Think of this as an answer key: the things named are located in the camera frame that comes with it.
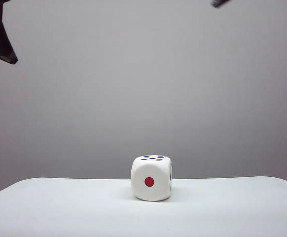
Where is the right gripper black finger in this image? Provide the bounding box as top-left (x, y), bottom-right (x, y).
top-left (212, 0), bottom-right (231, 8)

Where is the white die with coloured pips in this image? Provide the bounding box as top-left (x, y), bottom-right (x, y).
top-left (130, 155), bottom-right (173, 202)

